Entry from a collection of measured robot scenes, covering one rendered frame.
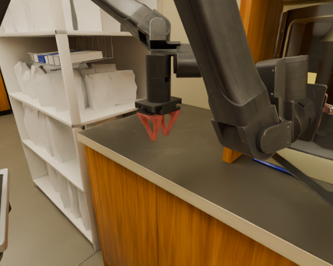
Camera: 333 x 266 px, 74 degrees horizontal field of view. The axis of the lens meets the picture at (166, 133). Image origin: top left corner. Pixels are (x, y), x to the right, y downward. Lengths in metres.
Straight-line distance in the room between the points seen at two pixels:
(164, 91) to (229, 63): 0.26
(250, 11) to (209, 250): 0.68
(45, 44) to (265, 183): 2.04
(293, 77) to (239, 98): 0.10
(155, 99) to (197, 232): 0.43
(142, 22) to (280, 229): 0.54
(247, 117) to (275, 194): 0.42
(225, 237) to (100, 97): 1.06
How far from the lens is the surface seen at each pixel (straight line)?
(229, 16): 0.27
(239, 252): 0.69
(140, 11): 0.56
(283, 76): 0.35
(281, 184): 0.72
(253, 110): 0.29
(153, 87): 0.50
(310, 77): 0.62
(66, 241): 1.88
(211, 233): 0.71
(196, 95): 1.41
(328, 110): 0.50
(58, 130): 1.66
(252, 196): 0.64
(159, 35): 0.51
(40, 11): 1.43
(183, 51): 0.51
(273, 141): 0.31
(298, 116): 0.36
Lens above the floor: 1.32
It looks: 23 degrees down
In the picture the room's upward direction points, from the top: straight up
